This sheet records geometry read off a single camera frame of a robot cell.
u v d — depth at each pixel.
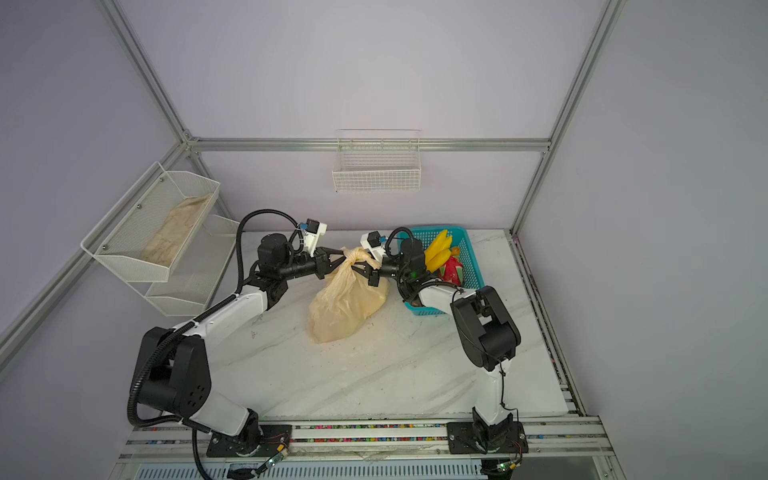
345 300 0.83
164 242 0.77
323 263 0.72
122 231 0.68
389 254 0.77
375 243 0.73
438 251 0.98
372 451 0.73
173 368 0.45
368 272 0.79
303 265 0.72
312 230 0.72
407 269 0.73
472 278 0.98
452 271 0.98
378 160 0.95
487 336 0.51
